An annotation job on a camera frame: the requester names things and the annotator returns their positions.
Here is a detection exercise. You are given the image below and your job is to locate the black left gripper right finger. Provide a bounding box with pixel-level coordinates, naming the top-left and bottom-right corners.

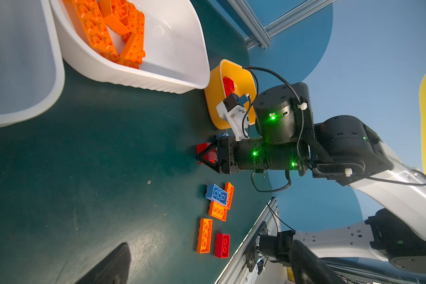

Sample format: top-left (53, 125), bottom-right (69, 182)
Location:
top-left (289, 240), bottom-right (345, 284)

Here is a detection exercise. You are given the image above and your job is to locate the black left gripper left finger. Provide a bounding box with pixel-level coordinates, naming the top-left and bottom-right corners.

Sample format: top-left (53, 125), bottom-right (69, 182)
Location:
top-left (76, 243), bottom-right (131, 284)

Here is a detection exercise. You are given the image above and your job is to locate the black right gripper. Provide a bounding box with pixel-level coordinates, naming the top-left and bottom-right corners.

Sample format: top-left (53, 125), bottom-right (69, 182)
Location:
top-left (203, 137), bottom-right (309, 175)

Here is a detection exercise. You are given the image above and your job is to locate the blue lego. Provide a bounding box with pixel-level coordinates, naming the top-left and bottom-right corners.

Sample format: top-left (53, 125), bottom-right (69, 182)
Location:
top-left (216, 132), bottom-right (229, 139)
top-left (205, 184), bottom-right (228, 207)

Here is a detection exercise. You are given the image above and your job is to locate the long red lego brick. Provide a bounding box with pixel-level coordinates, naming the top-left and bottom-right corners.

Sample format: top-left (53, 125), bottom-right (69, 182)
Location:
top-left (222, 76), bottom-right (235, 97)

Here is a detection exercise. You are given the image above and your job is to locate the small orange lego piece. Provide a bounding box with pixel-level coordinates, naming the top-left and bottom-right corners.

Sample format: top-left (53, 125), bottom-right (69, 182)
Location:
top-left (99, 0), bottom-right (130, 36)

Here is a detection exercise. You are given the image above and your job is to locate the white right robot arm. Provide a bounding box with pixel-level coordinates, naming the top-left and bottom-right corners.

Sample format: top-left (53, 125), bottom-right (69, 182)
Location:
top-left (197, 82), bottom-right (426, 278)

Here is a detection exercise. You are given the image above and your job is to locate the yellow plastic bin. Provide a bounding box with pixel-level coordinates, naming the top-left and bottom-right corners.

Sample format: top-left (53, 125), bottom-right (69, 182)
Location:
top-left (204, 59), bottom-right (256, 130)

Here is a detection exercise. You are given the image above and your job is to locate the red lego bottom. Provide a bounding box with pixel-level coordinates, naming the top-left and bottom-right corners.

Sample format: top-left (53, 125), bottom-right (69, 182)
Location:
top-left (214, 233), bottom-right (230, 259)

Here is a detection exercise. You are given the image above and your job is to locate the white middle plastic bin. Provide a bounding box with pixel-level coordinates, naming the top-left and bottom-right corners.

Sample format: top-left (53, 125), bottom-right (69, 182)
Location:
top-left (50, 1), bottom-right (210, 94)

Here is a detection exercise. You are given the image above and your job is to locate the white plastic bin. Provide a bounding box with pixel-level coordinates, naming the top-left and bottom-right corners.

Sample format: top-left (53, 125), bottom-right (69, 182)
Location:
top-left (0, 1), bottom-right (65, 127)
top-left (50, 1), bottom-right (210, 94)

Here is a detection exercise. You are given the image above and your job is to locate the white left plastic bin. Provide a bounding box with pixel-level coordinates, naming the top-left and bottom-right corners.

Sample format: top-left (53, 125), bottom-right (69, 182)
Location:
top-left (0, 1), bottom-right (65, 127)

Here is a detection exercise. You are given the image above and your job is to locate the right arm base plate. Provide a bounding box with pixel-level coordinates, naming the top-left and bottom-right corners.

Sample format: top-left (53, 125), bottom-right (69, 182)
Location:
top-left (244, 221), bottom-right (296, 272)

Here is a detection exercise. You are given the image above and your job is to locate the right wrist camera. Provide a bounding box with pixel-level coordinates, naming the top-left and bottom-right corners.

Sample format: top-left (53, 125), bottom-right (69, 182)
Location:
top-left (216, 93), bottom-right (250, 142)

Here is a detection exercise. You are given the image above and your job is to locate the horizontal aluminium frame rail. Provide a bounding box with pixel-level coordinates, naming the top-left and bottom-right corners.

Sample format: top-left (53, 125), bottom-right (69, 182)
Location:
top-left (246, 0), bottom-right (334, 50)

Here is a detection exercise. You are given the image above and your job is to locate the left aluminium frame post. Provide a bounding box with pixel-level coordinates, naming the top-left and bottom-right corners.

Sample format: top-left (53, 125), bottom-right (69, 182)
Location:
top-left (227, 0), bottom-right (271, 49)

